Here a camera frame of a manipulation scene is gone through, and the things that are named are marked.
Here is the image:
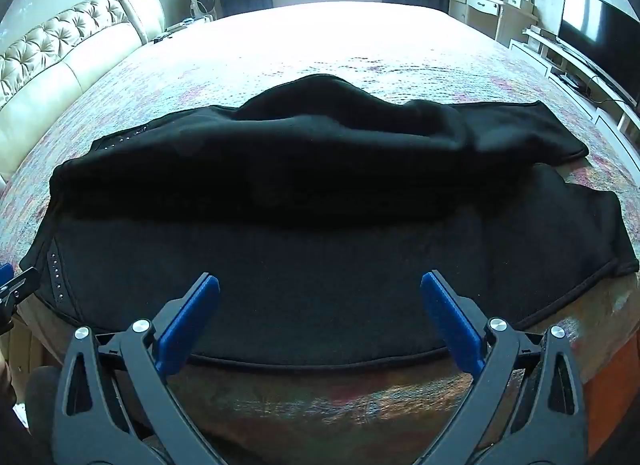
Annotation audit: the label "bedside table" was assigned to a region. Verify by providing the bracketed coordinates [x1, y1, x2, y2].
[155, 17, 211, 43]

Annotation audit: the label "floral bed blanket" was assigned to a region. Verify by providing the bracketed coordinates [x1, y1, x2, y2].
[0, 1, 640, 465]

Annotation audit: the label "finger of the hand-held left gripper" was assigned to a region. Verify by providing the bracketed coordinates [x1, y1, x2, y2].
[0, 265, 40, 336]

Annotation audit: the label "white television stand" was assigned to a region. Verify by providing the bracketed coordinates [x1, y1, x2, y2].
[509, 27, 640, 146]

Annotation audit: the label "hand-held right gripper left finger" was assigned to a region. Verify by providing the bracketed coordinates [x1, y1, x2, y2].
[52, 272, 236, 465]

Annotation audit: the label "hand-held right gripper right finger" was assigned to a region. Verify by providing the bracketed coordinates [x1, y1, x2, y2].
[412, 270, 588, 465]

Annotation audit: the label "black flat television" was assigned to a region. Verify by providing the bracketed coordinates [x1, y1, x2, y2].
[556, 0, 640, 108]

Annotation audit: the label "cream tufted headboard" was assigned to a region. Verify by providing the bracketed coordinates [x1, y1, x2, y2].
[0, 0, 166, 180]

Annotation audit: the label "black pants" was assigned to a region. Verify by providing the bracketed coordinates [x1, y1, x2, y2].
[19, 74, 640, 371]

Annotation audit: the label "cream dressing table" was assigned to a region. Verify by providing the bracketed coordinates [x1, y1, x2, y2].
[447, 0, 538, 43]

